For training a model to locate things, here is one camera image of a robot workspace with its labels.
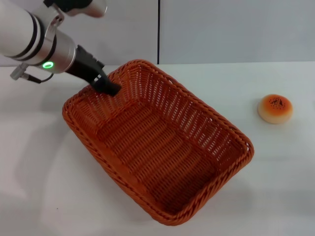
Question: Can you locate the round browned bread bun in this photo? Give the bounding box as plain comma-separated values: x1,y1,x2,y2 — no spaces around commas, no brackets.
257,94,293,124

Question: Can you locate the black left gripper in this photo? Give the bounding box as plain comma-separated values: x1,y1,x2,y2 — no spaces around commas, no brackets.
65,44,122,97

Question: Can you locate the orange woven plastic basket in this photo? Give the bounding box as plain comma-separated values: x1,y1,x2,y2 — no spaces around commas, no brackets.
62,59,254,226

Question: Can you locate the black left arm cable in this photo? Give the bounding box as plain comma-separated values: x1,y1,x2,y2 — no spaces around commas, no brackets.
9,63,54,85

